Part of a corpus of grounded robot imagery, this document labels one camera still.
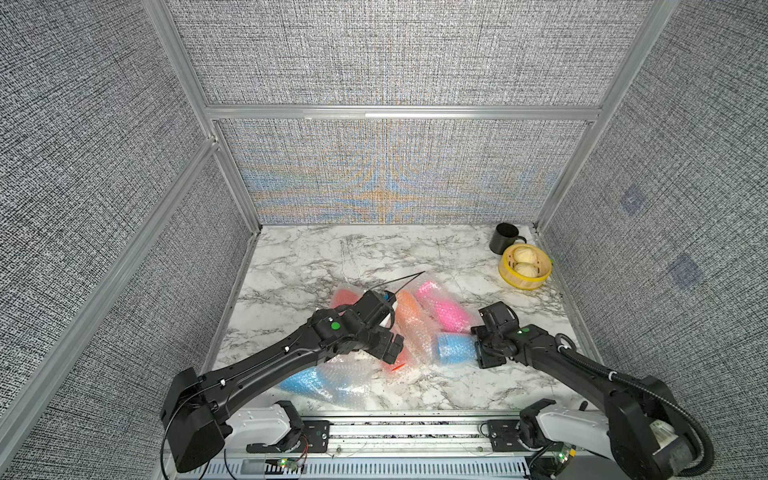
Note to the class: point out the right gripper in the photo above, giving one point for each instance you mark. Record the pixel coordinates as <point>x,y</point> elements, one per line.
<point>482,358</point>

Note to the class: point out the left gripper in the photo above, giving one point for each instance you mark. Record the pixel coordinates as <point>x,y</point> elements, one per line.
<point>383,349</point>

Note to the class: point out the blue wine glass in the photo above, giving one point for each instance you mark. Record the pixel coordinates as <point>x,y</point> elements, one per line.
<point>453,349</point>
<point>343,381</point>

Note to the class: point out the red wine glass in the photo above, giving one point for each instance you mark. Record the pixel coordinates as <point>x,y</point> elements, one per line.
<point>404,363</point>

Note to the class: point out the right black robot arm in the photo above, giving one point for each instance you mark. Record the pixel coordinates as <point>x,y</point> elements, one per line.
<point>636,423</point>

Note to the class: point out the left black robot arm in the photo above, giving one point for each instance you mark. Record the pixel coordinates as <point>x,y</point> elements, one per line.
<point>197,407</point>

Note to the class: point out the coral wrapped wine glass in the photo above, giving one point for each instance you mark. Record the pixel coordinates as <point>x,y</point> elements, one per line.
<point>345,295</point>

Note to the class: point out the orange wrapped wine glass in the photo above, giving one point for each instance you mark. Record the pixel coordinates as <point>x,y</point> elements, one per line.
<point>416,327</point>

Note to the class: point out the pink wrapped wine glass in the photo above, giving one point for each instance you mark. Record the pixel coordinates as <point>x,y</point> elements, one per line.
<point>449,314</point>

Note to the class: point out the yellow bamboo steamer basket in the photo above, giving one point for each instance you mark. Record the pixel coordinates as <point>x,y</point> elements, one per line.
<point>507,273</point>

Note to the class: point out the upper white bun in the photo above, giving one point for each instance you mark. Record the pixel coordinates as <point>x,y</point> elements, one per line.
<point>526,255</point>

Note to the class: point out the black mug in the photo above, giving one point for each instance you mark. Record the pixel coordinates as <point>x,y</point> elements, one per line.
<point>505,235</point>

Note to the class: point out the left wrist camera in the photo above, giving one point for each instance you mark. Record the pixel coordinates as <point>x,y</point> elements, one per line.
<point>384,312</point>

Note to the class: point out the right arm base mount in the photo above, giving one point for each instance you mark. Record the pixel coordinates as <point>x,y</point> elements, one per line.
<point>518,434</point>

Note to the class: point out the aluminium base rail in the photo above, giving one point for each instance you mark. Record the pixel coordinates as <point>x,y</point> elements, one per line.
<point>403,445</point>

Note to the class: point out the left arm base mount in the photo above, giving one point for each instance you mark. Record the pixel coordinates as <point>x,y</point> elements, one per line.
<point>280,428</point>

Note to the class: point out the aluminium frame crossbar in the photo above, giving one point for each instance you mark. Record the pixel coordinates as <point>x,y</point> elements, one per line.
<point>341,112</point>

